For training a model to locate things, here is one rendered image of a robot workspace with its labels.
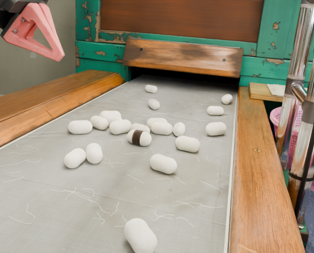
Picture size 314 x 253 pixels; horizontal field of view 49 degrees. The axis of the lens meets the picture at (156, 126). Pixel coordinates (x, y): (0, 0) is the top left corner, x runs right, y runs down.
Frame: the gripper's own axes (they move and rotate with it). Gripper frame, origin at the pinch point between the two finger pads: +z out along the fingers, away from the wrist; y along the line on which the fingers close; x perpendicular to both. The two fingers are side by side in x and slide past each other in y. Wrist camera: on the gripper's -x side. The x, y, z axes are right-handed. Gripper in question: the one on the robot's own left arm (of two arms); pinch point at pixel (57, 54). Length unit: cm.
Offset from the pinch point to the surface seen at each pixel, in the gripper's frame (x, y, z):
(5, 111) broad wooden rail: 12.4, -1.1, -0.3
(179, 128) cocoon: -3.6, 5.5, 20.2
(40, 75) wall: 78, 135, -45
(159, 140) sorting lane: -0.7, 3.0, 19.2
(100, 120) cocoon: 4.2, 3.3, 10.7
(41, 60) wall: 71, 135, -49
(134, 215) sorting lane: -2.3, -18.2, 21.1
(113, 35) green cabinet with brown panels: 5.0, 46.0, -6.5
